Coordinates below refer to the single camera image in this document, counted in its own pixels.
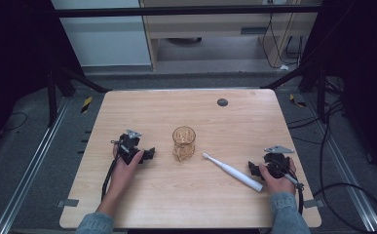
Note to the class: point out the black curtain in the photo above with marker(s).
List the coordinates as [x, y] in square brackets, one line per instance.
[14, 65]
[364, 65]

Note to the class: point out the clear glass cup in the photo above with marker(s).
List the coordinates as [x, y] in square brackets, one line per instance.
[183, 146]

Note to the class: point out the white cabinet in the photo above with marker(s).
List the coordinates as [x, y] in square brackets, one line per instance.
[105, 39]

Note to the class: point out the dark round table grommet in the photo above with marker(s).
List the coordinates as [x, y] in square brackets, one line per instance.
[222, 102]

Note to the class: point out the black metal stand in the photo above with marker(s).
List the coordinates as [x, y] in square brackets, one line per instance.
[52, 97]
[320, 94]

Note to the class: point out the person's right hand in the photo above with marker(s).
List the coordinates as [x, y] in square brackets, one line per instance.
[280, 186]

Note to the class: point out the light wooden desk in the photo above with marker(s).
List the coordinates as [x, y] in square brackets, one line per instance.
[208, 24]

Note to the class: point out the grey table bracket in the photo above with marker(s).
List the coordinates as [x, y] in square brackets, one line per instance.
[313, 203]
[67, 203]

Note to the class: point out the black horizontal frame bar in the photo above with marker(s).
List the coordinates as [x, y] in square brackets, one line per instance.
[176, 10]

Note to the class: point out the white electric toothbrush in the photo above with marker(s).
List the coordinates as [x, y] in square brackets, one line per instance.
[238, 174]

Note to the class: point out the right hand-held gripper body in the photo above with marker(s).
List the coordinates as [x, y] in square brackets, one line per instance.
[275, 162]

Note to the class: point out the yellow black tape strip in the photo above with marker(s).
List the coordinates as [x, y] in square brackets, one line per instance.
[86, 104]
[297, 101]

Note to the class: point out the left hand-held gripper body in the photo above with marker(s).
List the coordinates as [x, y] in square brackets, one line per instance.
[129, 143]

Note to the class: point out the person's left hand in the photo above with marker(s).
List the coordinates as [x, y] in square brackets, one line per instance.
[122, 174]

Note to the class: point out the aluminium floor rail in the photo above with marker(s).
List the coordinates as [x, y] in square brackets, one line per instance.
[345, 172]
[30, 165]

